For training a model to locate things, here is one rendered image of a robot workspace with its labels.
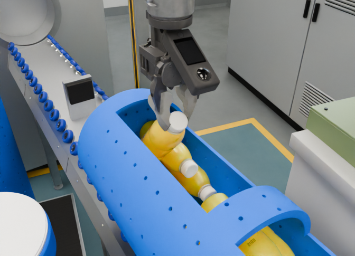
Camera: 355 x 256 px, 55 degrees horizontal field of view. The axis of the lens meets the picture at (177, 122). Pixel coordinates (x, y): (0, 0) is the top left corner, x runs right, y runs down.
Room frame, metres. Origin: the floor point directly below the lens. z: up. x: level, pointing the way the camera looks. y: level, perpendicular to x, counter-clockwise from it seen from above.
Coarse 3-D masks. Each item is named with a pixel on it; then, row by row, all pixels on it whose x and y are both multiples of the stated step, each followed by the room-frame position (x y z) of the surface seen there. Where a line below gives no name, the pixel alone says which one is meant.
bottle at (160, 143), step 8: (152, 128) 0.56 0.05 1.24; (160, 128) 0.54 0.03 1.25; (168, 128) 0.53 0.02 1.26; (144, 136) 0.60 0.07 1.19; (152, 136) 0.55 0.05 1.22; (160, 136) 0.53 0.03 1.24; (168, 136) 0.53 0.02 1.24; (176, 136) 0.53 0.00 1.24; (152, 144) 0.56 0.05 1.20; (160, 144) 0.54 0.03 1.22; (168, 144) 0.53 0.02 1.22; (176, 144) 0.54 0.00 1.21; (152, 152) 0.57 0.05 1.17; (160, 152) 0.56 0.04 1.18; (168, 152) 0.56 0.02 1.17
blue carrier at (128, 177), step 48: (144, 96) 0.70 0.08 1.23; (96, 144) 0.59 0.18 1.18; (144, 144) 0.53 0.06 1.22; (192, 144) 0.71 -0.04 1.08; (144, 192) 0.43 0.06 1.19; (240, 192) 0.39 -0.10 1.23; (144, 240) 0.37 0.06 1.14; (192, 240) 0.32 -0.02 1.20; (240, 240) 0.31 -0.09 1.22; (288, 240) 0.42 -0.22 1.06
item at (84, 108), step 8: (64, 80) 1.06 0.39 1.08; (72, 80) 1.06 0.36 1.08; (80, 80) 1.07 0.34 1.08; (88, 80) 1.07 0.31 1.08; (64, 88) 1.04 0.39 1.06; (72, 88) 1.03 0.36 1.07; (80, 88) 1.05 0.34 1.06; (88, 88) 1.06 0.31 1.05; (72, 96) 1.03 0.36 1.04; (80, 96) 1.04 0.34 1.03; (88, 96) 1.06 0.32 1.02; (72, 104) 1.03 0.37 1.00; (80, 104) 1.06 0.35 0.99; (88, 104) 1.07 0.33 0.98; (72, 112) 1.04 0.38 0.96; (80, 112) 1.05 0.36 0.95; (88, 112) 1.07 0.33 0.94; (72, 120) 1.04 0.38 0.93
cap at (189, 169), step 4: (188, 160) 0.60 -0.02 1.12; (184, 164) 0.59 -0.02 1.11; (188, 164) 0.59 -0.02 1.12; (192, 164) 0.59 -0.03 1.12; (196, 164) 0.59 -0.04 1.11; (184, 168) 0.58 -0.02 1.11; (188, 168) 0.58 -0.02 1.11; (192, 168) 0.58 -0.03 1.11; (196, 168) 0.59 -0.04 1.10; (184, 172) 0.57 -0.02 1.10; (188, 172) 0.58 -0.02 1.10; (192, 172) 0.58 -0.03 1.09; (196, 172) 0.59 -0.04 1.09; (188, 176) 0.58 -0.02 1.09; (192, 176) 0.59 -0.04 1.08
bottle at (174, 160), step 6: (144, 126) 0.72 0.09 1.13; (150, 126) 0.72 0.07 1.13; (144, 132) 0.71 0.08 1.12; (180, 144) 0.64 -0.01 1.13; (174, 150) 0.62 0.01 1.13; (180, 150) 0.62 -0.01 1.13; (186, 150) 0.63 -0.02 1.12; (168, 156) 0.61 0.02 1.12; (174, 156) 0.61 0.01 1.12; (180, 156) 0.61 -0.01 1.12; (186, 156) 0.61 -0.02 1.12; (162, 162) 0.63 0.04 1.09; (168, 162) 0.61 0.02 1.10; (174, 162) 0.60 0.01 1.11; (180, 162) 0.60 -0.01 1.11; (174, 168) 0.60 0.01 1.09; (180, 168) 0.59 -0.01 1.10
